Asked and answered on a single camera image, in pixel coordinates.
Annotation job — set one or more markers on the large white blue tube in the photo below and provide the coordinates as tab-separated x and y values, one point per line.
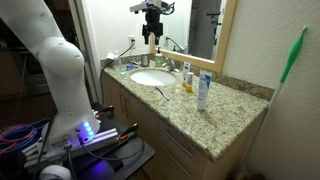
203	90

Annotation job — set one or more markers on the small white tube yellow cap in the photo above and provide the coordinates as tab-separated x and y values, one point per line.
189	82

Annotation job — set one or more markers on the black robot cart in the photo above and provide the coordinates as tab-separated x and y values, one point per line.
133	153

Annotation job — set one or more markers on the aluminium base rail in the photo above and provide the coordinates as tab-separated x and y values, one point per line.
100	138

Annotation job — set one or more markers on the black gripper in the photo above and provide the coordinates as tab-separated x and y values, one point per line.
152	23

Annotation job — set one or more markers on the clear plastic water bottle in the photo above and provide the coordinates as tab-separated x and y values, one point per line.
117	62

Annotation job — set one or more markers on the white wall outlet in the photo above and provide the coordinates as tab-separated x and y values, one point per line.
132	42

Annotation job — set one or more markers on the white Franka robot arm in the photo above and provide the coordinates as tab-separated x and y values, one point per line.
63	66

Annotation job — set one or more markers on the white round object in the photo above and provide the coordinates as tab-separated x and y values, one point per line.
55	172

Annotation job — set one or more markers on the beige vanity cabinet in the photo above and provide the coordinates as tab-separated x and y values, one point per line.
143	116

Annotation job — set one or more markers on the green contact lens case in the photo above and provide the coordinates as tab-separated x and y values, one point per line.
123	71

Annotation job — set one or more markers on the white door frame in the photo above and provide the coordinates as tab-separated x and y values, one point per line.
85	43

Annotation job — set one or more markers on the chrome faucet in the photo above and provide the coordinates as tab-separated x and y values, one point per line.
171	65

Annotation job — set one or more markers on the white oval sink basin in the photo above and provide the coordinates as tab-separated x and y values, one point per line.
153	77

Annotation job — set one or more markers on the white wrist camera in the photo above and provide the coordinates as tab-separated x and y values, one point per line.
138	6

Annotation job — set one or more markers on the orange black clamp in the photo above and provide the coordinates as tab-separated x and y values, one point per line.
106	110
128	131

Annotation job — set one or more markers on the wood framed mirror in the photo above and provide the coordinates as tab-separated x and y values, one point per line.
226	36

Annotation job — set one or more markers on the blue razor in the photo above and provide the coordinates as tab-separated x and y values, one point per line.
129	66

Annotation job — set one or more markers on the green soap pump bottle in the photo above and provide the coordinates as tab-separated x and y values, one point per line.
158	60

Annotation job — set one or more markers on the blue toothbrush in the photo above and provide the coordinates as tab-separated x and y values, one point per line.
163	94

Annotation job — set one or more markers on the metal cup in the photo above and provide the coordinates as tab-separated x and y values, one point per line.
145	60

